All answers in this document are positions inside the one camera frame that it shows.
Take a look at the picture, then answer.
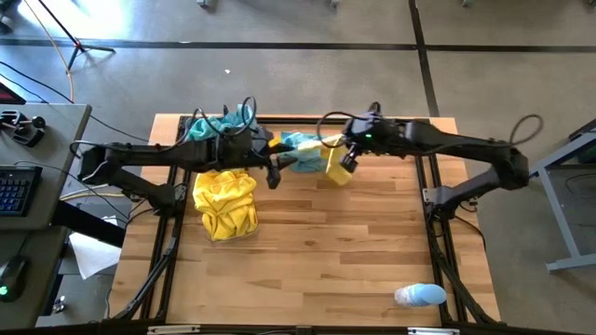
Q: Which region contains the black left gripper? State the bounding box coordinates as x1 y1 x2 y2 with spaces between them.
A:
241 127 299 190

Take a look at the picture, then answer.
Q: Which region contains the teal microfiber towel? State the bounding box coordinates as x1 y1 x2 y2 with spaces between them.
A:
185 115 224 142

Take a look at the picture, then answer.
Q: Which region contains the clear plastic basket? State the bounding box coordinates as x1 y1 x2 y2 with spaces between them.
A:
190 167 261 243
184 114 261 165

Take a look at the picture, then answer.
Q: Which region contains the water bottle with blue label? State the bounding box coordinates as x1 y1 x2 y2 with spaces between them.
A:
394 282 448 309

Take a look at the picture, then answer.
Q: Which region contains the black desk support bar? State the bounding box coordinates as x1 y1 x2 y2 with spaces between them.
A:
49 198 128 248

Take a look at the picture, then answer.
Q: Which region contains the white paper sheet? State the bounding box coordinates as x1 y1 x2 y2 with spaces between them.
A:
68 216 123 281

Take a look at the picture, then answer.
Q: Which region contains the grey side desk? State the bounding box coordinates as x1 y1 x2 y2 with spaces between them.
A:
0 102 93 329

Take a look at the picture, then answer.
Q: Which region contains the black tripod stand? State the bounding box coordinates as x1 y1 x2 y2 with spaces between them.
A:
35 0 116 72

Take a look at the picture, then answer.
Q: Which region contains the grey metal cart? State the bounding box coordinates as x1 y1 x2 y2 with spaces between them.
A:
530 118 596 275

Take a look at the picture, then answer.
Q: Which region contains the black desk clamp device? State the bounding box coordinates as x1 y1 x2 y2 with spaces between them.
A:
0 109 47 149

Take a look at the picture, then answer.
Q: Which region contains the black keyboard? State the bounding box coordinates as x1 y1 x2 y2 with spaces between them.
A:
0 166 44 219

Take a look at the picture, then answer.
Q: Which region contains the black desk monitor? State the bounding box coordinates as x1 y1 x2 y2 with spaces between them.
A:
0 81 27 106

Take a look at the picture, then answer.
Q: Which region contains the black computer mouse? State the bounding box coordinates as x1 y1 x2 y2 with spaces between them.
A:
0 254 30 304

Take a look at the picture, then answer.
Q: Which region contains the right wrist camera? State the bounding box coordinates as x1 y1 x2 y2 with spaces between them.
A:
339 147 362 175

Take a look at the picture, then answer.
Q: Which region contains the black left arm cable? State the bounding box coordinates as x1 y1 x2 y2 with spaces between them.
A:
69 96 258 154

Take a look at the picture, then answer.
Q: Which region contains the black aluminium table frame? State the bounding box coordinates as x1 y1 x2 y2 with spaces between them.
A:
111 114 503 328

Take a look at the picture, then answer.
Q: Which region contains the black floor cable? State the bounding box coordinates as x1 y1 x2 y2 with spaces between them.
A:
0 60 150 143

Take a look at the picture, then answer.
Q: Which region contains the white mounting bracket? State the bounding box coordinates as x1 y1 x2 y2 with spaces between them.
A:
407 327 461 335
146 325 202 335

